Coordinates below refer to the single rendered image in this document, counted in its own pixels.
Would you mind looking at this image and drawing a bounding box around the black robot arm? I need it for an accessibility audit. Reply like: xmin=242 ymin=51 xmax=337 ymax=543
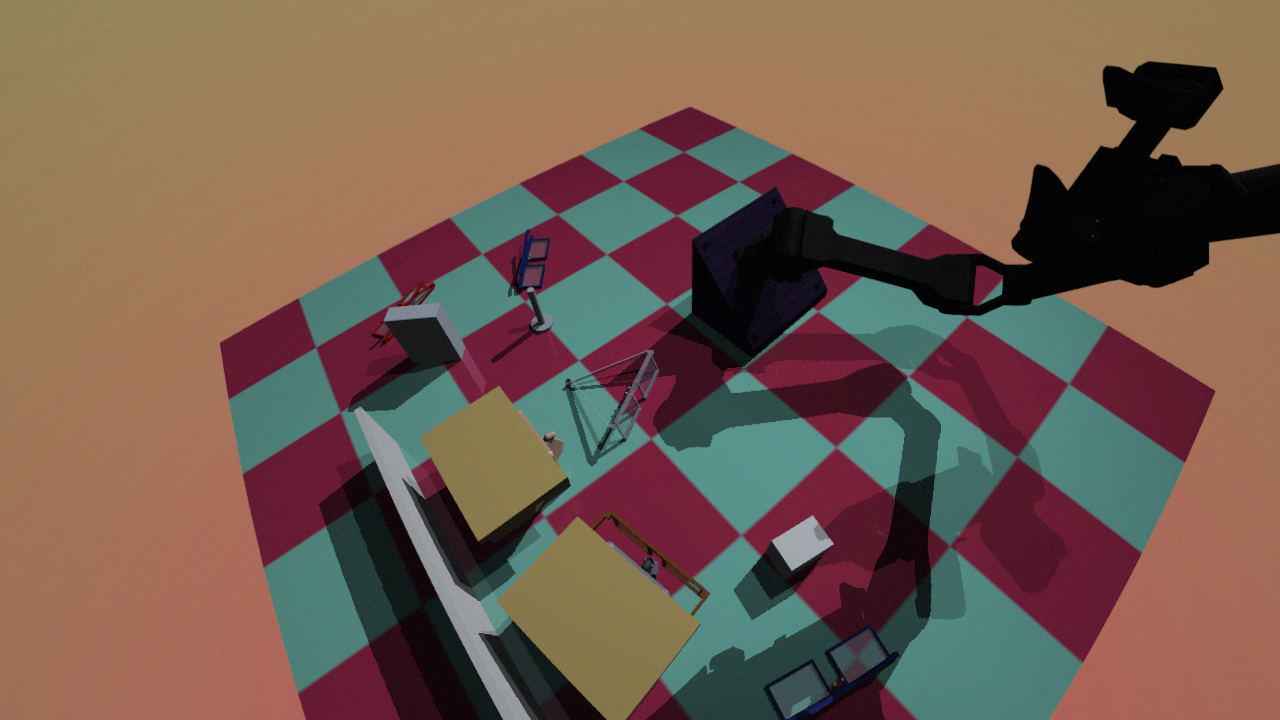
xmin=733 ymin=154 xmax=1280 ymax=316

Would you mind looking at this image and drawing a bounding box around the dark grey rectangular panel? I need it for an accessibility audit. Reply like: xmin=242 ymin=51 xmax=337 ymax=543
xmin=355 ymin=406 xmax=547 ymax=720

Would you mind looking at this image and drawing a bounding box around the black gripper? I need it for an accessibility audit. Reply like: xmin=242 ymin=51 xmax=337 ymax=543
xmin=1011 ymin=61 xmax=1222 ymax=278

